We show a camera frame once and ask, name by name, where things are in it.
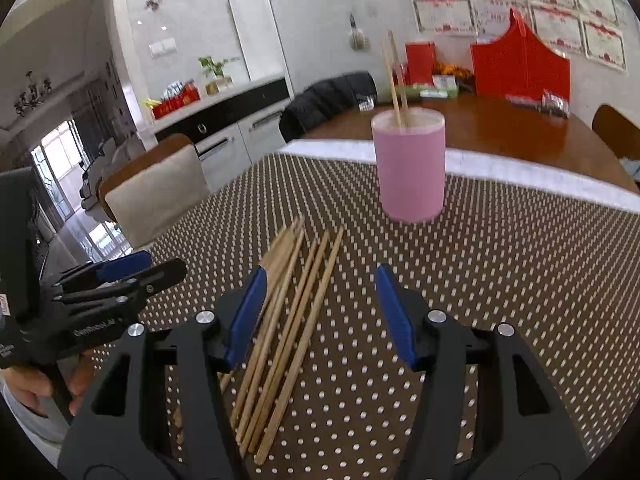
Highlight red box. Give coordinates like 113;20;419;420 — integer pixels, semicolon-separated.
404;42;437;86

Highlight red tin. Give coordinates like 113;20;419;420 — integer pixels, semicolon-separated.
151;86;201;120

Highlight black chandelier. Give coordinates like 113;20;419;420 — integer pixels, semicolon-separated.
13;70;54;117

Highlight wooden chair with beige cushion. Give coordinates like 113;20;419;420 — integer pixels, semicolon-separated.
97;132;211;251

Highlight orange snack packets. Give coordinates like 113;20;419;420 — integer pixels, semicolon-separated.
432;61;474;81

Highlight group of award certificates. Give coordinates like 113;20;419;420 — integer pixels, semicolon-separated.
402;0;629;75

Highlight long wooden chopstick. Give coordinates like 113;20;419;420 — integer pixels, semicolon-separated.
382;30;404;128
387;30;409;126

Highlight black jacket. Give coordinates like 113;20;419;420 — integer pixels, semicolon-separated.
278;71;378;143

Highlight potted green plant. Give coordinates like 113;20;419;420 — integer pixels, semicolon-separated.
198;55;242;96

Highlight bundle of wooden chopsticks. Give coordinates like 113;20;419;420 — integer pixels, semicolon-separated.
172;215;346;466

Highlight person's left forearm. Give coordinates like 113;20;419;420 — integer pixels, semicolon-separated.
0;390;68;457

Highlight pink cup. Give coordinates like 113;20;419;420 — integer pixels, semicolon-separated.
371;110;447;224

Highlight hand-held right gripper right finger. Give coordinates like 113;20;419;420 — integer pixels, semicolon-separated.
375;263;591;480

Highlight brown wooden chair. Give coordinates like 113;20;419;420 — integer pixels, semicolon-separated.
591;104;640;161

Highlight person's left hand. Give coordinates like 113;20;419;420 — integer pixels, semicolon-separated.
0;350;96;419

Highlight clear bag of sweets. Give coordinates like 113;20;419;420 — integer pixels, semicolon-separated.
541;88;571;119

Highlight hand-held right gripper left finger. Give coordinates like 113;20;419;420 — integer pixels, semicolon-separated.
57;266;268;480

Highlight red basket bag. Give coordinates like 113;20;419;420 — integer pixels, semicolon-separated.
470;8;572;106

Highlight brown polka dot placemat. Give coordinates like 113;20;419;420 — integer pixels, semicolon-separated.
135;152;638;480

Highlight light grey massage chair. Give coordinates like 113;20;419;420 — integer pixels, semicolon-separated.
79;137;138;212

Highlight white and black sideboard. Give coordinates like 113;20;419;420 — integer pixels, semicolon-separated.
137;75;293;193

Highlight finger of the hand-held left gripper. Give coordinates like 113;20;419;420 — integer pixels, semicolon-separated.
52;250;153;291
52;258;189;321

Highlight green tray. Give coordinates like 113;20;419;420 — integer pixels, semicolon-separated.
382;83;460;101

